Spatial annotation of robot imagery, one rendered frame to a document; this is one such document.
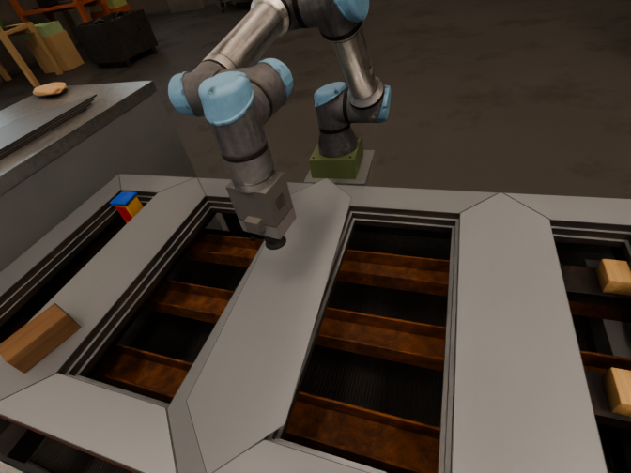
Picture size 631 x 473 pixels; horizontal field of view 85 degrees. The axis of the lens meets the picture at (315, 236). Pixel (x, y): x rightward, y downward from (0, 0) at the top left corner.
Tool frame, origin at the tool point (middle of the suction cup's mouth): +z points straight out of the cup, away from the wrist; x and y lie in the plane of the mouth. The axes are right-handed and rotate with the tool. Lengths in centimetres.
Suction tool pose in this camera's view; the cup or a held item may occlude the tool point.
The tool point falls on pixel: (275, 241)
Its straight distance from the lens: 69.7
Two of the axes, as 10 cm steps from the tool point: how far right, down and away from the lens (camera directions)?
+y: 8.9, 2.0, -4.2
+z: 1.6, 7.2, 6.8
